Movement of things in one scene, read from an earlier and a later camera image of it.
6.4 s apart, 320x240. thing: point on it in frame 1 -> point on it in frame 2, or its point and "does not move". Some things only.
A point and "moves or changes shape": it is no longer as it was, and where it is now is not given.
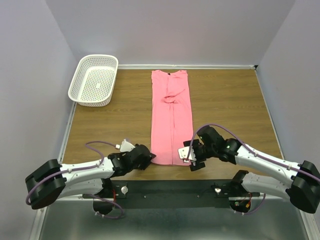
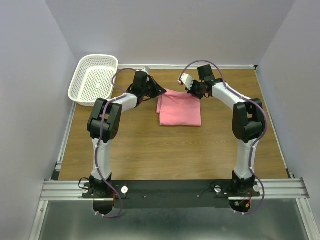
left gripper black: (144, 165) -> (157, 90)
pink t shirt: (171, 124) moves or changes shape
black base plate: (174, 194) does not move
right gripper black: (195, 143) -> (191, 91)
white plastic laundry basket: (93, 81) does not move
